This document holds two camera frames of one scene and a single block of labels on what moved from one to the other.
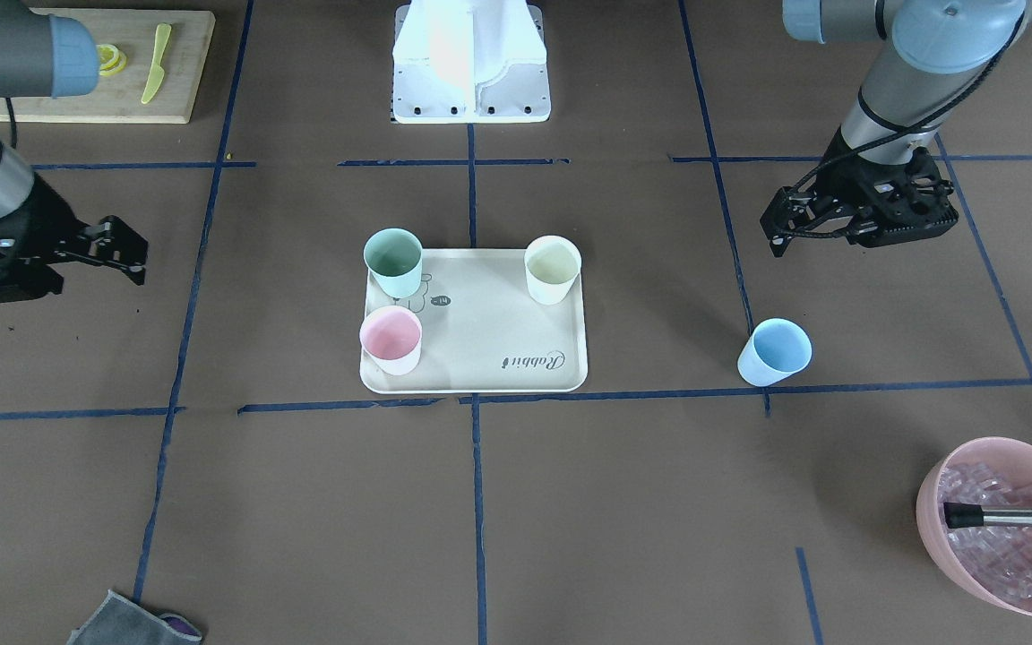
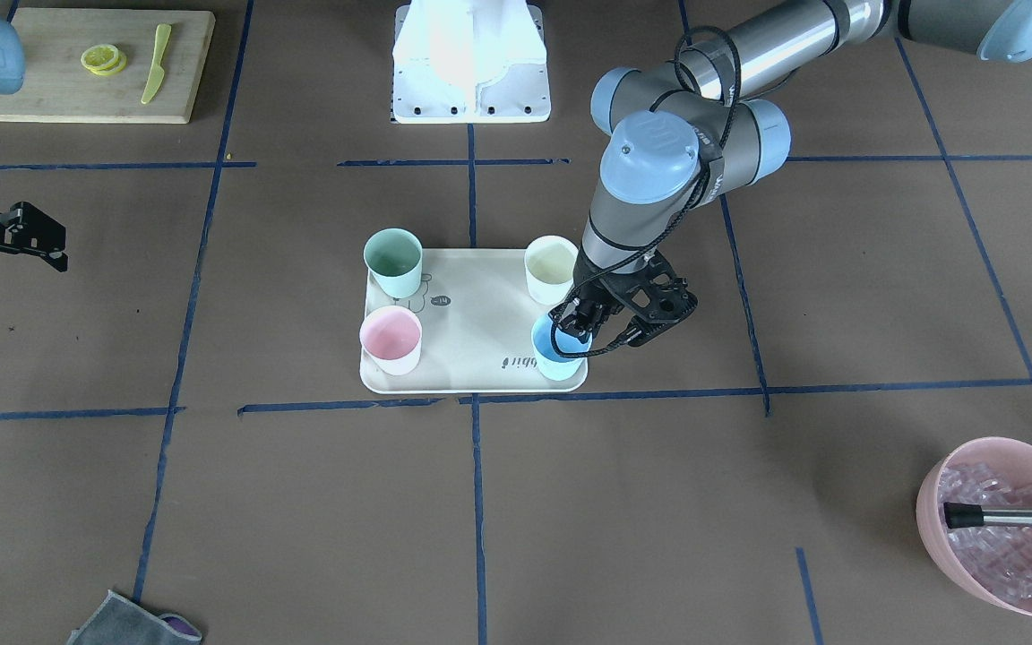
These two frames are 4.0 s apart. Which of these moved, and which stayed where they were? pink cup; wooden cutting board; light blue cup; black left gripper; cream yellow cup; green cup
Moved: black left gripper; light blue cup
Stayed: cream yellow cup; pink cup; wooden cutting board; green cup
